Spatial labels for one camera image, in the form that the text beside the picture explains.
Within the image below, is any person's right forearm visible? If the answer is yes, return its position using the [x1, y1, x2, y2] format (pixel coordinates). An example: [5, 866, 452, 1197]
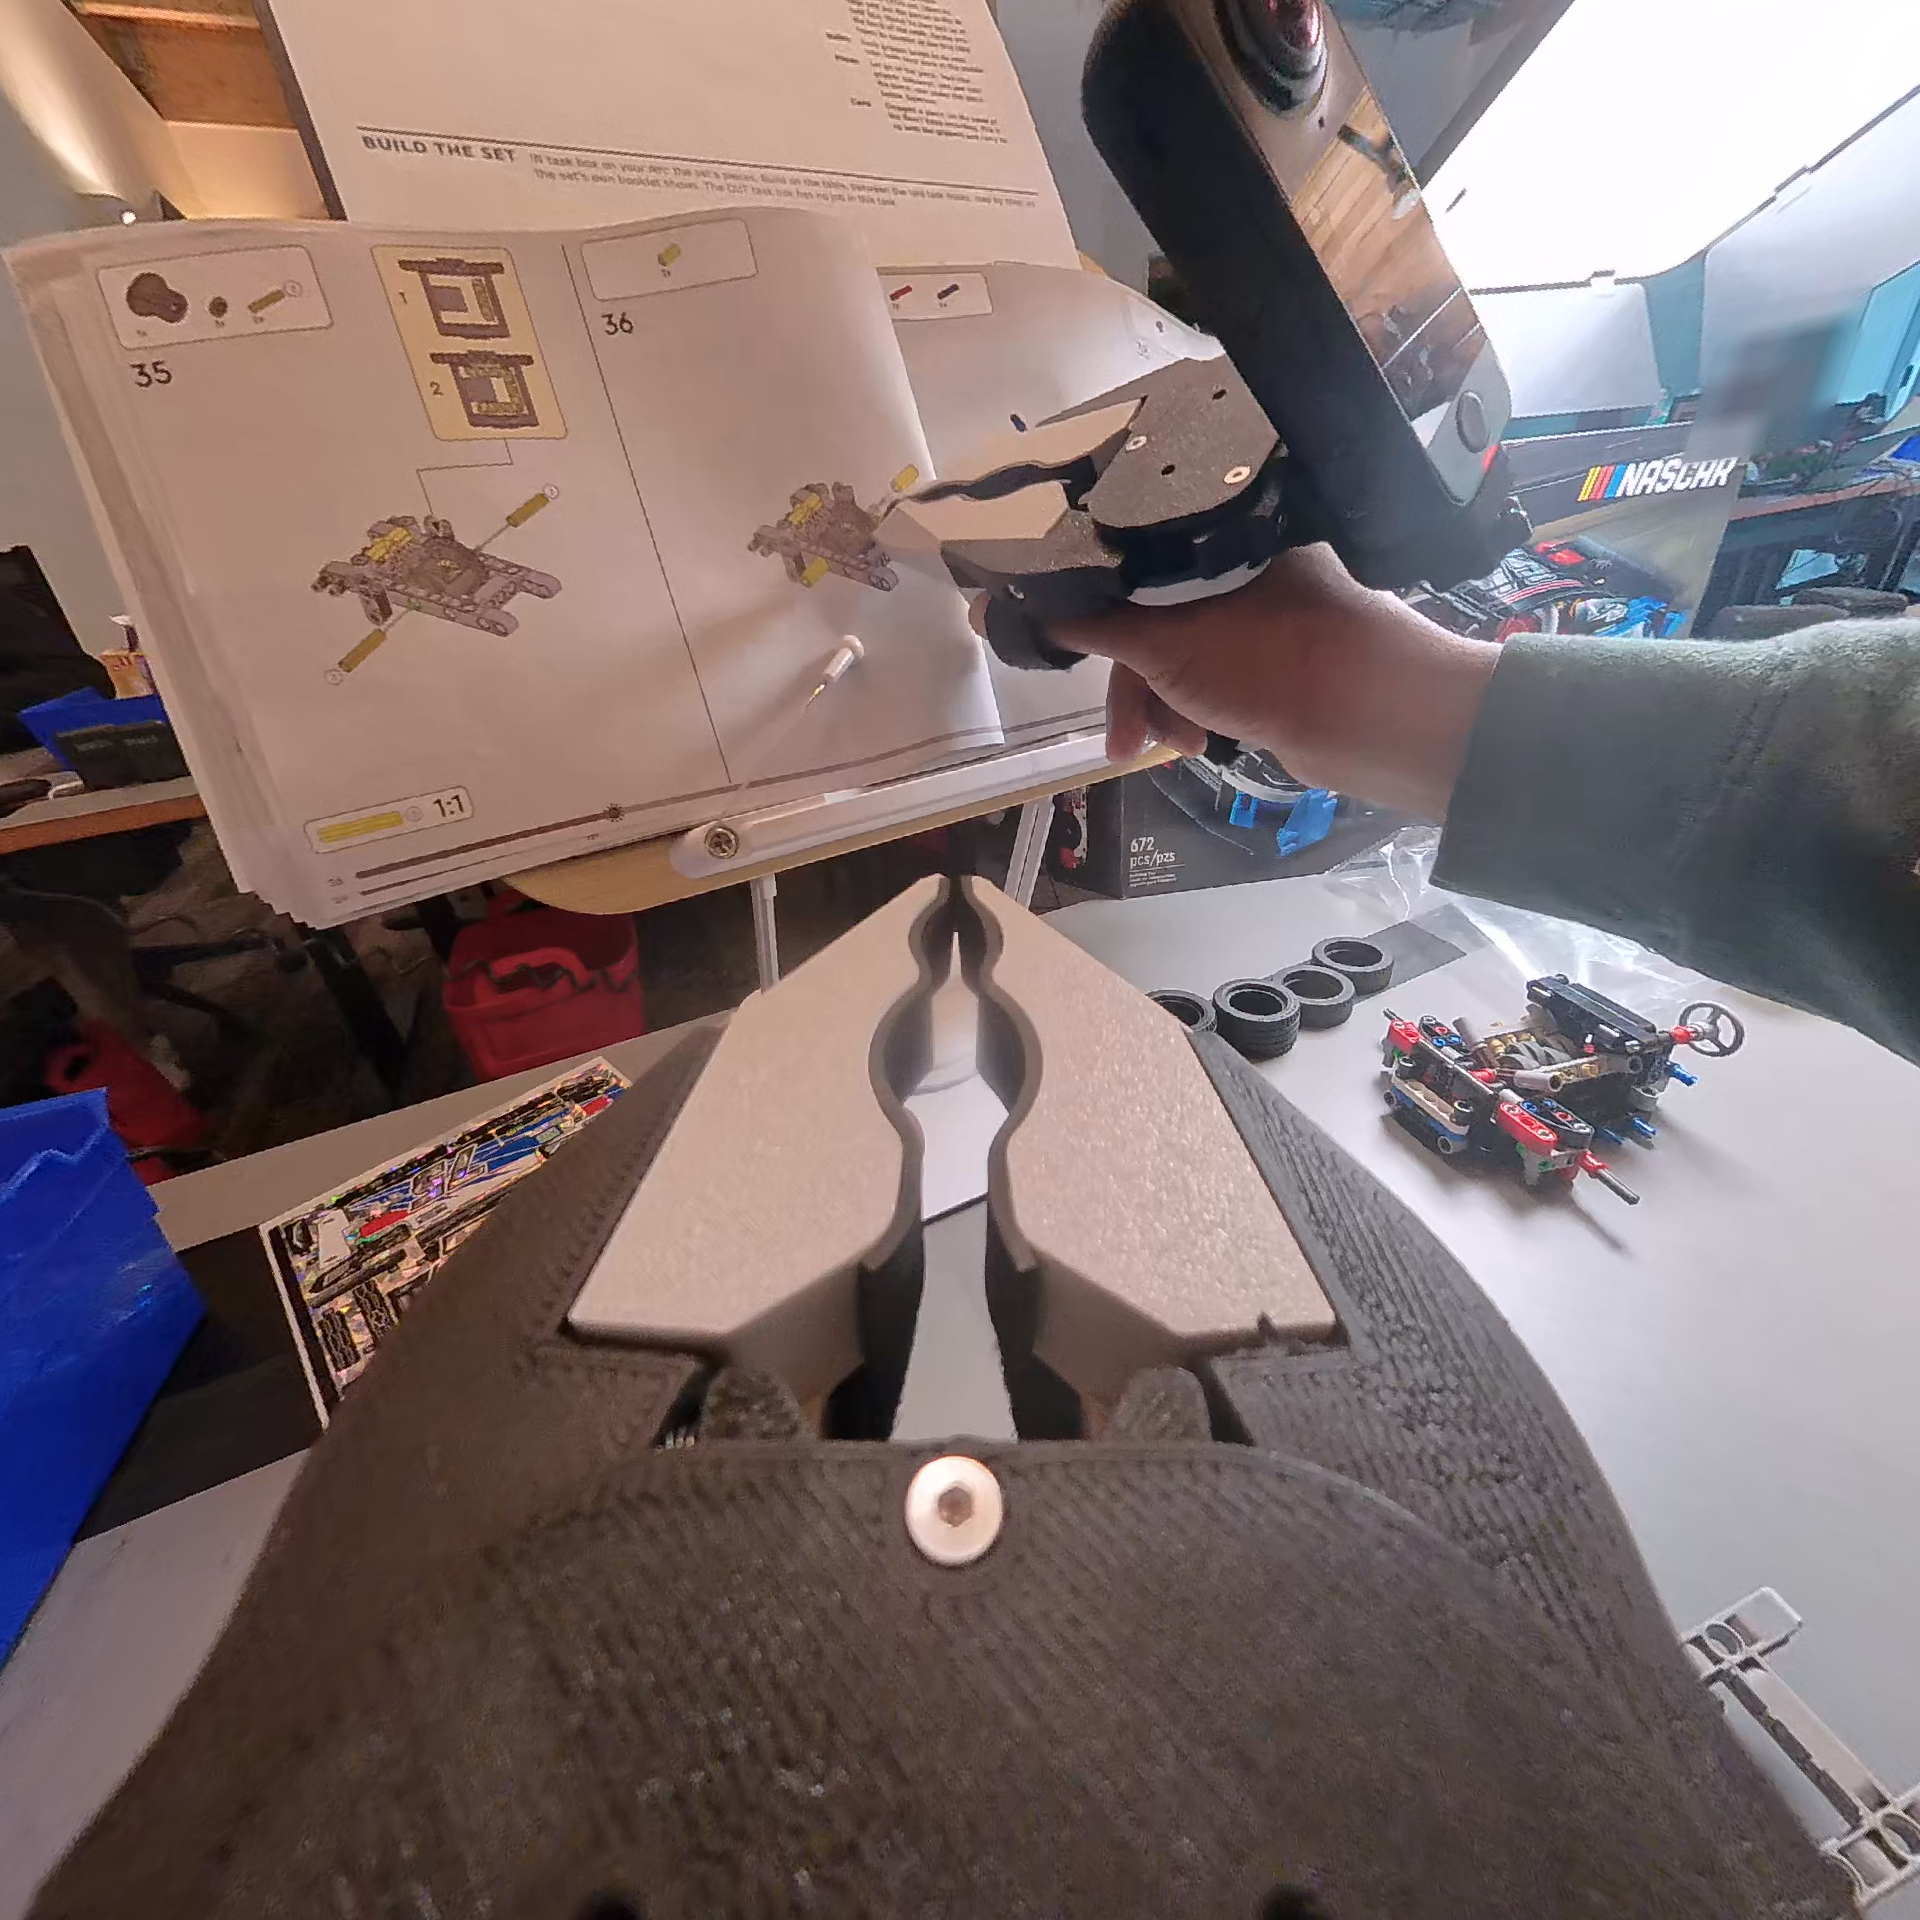
[1430, 617, 1920, 1059]

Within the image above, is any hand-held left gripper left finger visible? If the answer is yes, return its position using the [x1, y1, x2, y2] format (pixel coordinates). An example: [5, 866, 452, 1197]
[567, 874, 963, 1442]

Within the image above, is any large blue plastic bin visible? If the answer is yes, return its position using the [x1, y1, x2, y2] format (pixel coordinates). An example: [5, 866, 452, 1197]
[0, 1089, 207, 1667]

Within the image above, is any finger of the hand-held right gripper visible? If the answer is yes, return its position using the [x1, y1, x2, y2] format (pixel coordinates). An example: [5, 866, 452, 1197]
[915, 397, 1152, 495]
[878, 477, 1123, 589]

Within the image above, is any lego instruction booklet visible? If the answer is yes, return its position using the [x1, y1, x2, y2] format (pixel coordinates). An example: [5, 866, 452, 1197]
[0, 202, 1226, 932]

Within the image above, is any person's right hand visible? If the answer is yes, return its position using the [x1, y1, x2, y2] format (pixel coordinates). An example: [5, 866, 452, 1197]
[1050, 546, 1503, 827]

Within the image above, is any light grey lego frame piece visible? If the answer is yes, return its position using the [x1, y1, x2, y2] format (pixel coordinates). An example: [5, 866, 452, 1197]
[1679, 1587, 1895, 1914]

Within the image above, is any partly built lego car chassis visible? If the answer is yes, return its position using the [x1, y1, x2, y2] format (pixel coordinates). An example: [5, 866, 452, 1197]
[1375, 971, 1749, 1209]

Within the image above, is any clear plastic bag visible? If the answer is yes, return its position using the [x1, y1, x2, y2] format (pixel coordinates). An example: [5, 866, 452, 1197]
[1350, 832, 1519, 962]

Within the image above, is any lego sticker sheet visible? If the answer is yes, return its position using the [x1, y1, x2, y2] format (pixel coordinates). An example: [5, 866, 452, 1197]
[263, 1057, 632, 1426]

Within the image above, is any black mat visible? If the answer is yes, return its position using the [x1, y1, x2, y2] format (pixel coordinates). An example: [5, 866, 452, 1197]
[83, 1231, 350, 1539]

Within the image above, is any red plastic container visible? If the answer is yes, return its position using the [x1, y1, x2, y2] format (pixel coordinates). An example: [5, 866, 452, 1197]
[442, 908, 646, 1081]

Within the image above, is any printed white task sheet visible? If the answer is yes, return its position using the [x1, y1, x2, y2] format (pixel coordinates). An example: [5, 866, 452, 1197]
[267, 0, 1082, 273]

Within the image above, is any white book stand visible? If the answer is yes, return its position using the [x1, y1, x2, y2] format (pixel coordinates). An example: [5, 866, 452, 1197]
[509, 633, 1187, 1000]

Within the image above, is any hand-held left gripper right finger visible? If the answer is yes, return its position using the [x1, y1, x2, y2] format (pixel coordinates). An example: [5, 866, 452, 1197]
[957, 874, 1340, 1444]

